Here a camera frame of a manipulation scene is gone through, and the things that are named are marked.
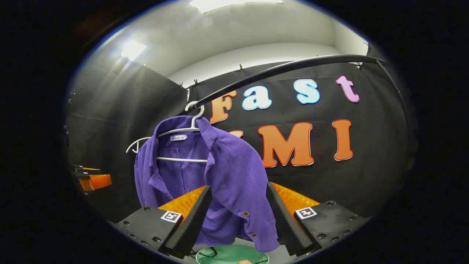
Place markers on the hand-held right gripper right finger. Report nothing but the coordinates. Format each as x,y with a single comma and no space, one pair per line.
284,220

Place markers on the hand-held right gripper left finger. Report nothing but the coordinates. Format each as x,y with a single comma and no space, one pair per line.
194,220

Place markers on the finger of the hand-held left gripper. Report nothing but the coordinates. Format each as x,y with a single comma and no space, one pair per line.
86,169
97,181

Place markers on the green laundry hamper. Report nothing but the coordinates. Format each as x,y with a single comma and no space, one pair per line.
231,253

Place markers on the white plastic clothes hanger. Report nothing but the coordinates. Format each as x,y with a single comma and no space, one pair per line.
179,160

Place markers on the purple ribbed shirt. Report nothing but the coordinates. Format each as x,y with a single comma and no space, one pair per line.
234,165

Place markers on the plain black backdrop cloth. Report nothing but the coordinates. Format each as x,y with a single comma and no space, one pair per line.
121,110

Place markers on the small ceiling light panel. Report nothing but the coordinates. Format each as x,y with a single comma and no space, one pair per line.
133,49

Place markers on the large ceiling light panel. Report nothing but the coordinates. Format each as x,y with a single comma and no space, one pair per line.
234,4

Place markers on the black clothes rack rail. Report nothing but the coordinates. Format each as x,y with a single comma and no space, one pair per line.
293,66

